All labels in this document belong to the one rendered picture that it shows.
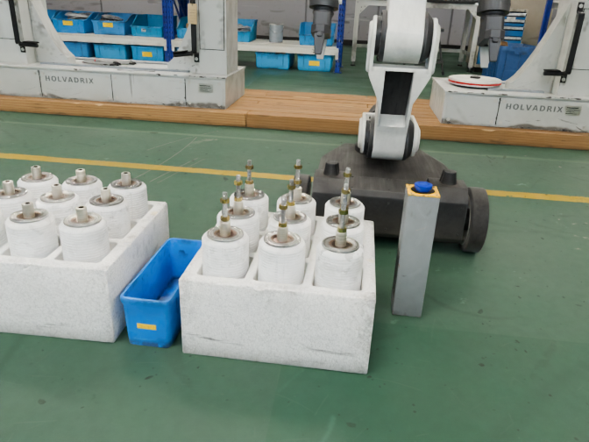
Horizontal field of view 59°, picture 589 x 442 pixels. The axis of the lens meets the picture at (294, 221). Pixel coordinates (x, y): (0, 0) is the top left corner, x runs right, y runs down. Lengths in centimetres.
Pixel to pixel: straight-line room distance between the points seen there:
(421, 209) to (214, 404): 60
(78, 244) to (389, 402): 70
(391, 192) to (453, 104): 161
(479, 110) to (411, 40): 162
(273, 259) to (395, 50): 79
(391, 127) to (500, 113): 154
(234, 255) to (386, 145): 84
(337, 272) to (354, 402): 25
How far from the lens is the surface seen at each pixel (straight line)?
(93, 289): 116
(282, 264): 102
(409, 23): 157
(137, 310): 114
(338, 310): 103
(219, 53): 319
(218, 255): 104
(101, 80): 339
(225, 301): 105
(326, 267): 102
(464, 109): 312
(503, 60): 551
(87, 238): 115
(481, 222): 158
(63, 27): 649
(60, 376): 116
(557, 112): 325
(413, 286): 127
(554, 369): 127
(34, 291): 122
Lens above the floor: 70
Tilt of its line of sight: 23 degrees down
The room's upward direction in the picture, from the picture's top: 3 degrees clockwise
